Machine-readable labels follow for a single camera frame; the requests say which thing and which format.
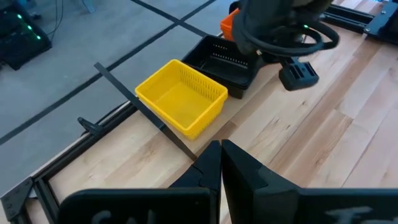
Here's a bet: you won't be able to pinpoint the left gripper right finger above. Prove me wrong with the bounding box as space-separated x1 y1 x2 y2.
221 139 398 224

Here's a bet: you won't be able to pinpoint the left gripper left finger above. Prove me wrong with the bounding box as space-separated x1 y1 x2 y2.
57 139 222 224

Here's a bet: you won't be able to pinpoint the black plastic basket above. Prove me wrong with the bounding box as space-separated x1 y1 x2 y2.
183 58 265 100
181 34 265 94

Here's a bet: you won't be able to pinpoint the yellow plastic basket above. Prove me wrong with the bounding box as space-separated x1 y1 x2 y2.
136 90 229 141
134 58 229 138

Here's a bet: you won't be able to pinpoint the black lever clamp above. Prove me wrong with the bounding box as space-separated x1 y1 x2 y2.
76 116 103 137

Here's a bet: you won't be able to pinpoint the black computer green lights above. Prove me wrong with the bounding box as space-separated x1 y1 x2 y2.
0 2 53 72

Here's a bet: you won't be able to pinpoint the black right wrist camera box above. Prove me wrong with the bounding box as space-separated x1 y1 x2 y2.
277 57 320 92

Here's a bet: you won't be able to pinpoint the black frame wooden shelf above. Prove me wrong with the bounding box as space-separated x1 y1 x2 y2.
94 30 280 162

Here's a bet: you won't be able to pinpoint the black aluminium table frame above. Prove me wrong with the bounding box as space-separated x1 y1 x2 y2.
0 0 398 224

